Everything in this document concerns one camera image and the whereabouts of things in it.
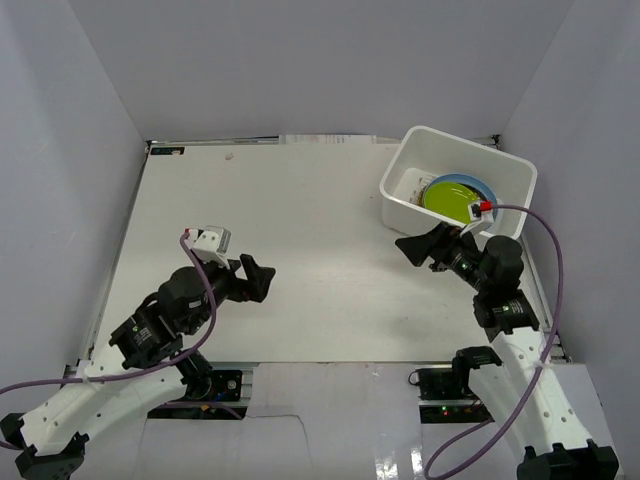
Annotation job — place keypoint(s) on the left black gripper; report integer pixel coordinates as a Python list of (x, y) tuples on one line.
[(243, 282)]

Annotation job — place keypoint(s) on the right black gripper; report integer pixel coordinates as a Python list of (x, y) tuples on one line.
[(442, 240)]

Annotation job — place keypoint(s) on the green plastic plate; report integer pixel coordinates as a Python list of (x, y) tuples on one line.
[(451, 200)]

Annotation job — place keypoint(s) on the blue plastic plate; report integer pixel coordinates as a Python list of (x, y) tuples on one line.
[(466, 180)]

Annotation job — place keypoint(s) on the yellow patterned plate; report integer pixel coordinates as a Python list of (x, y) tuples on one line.
[(418, 197)]

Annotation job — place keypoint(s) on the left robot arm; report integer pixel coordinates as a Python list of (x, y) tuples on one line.
[(143, 366)]

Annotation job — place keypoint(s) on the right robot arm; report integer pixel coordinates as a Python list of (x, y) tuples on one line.
[(512, 375)]

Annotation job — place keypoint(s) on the white plastic bin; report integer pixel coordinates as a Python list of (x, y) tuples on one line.
[(426, 153)]

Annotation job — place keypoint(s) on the papers at table back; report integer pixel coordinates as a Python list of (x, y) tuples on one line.
[(327, 139)]

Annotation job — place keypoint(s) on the black label sticker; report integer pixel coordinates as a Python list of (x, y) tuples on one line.
[(166, 151)]

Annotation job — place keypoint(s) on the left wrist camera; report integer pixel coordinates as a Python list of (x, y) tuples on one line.
[(209, 244)]

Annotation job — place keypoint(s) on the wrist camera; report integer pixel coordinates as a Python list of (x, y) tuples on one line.
[(209, 244), (482, 217)]

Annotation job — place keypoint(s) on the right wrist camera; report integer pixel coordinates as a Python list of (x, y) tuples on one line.
[(482, 217)]

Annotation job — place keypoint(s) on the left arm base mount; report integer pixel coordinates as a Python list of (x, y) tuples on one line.
[(225, 400)]

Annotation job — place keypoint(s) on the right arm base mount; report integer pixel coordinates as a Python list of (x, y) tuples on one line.
[(443, 401)]

